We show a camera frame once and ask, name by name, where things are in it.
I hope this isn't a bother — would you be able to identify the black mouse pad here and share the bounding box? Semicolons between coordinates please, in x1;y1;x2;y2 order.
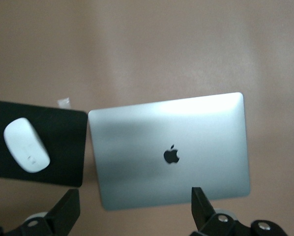
0;99;88;187

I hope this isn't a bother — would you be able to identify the silver laptop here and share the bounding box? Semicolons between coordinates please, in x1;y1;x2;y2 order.
88;92;251;211

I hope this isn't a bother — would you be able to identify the white computer mouse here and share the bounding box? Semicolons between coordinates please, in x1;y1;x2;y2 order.
3;117;51;174

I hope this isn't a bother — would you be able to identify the small clear tape piece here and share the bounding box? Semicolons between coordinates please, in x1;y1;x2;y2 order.
57;97;71;108

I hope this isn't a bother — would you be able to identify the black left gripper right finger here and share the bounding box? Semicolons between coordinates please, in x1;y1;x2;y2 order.
190;187;288;236

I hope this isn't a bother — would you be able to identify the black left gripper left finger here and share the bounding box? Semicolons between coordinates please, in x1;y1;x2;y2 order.
0;188;81;236

